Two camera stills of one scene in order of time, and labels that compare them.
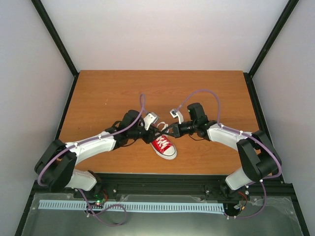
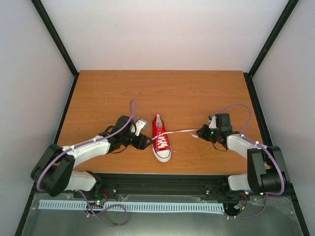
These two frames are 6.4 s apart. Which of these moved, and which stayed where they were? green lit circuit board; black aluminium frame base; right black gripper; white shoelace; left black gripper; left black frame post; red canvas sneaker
Moved: right black gripper; red canvas sneaker; white shoelace; left black gripper
Stayed: left black frame post; green lit circuit board; black aluminium frame base
